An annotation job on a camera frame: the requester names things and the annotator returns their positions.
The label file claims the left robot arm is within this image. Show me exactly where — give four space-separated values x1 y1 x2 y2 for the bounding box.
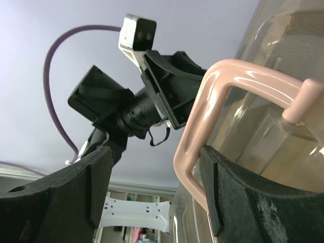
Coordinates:
68 50 205 189

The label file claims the translucent brown tool box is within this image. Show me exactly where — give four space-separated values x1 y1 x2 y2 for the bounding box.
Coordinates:
169 1 323 242

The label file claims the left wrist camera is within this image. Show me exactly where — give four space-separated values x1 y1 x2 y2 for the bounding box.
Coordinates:
118 14 157 71

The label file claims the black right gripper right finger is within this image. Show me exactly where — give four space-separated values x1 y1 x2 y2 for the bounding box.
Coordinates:
199 145 323 242

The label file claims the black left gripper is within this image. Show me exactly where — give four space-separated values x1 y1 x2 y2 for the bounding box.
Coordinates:
142 50 206 130

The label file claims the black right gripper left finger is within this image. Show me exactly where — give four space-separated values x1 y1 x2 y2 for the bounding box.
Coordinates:
1 146 114 243

